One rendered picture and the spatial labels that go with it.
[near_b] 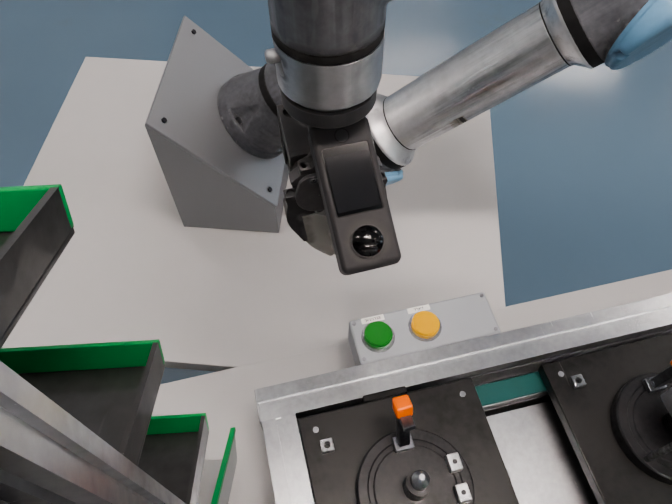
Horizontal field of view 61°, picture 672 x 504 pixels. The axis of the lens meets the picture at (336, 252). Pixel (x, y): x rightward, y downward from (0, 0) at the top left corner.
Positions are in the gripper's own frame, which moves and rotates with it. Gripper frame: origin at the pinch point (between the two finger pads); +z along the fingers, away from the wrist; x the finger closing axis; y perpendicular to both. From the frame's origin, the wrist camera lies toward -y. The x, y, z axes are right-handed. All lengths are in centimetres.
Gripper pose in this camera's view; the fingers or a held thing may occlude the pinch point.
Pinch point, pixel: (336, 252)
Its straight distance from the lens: 57.6
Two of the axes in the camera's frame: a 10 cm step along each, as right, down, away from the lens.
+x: -9.7, 2.0, -1.2
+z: 0.0, 5.4, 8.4
